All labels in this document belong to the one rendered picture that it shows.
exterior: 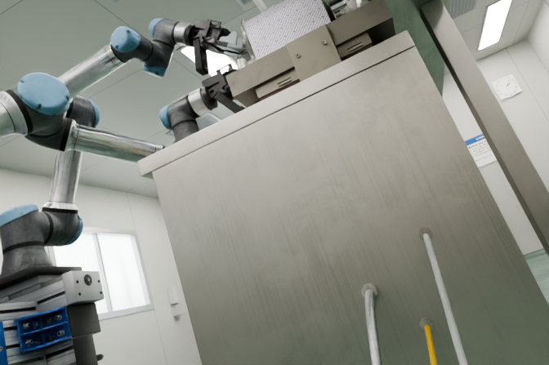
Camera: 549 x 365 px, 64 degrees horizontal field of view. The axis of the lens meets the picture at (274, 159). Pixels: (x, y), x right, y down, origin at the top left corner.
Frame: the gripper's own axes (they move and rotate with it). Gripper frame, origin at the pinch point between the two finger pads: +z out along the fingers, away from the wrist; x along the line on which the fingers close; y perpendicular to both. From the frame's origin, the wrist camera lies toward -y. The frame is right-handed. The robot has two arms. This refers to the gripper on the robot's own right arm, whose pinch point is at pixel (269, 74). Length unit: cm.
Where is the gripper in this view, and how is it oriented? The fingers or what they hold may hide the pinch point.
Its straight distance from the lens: 126.5
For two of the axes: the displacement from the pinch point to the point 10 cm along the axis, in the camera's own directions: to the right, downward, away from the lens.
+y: -3.2, -9.0, 3.1
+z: 8.9, -4.0, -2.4
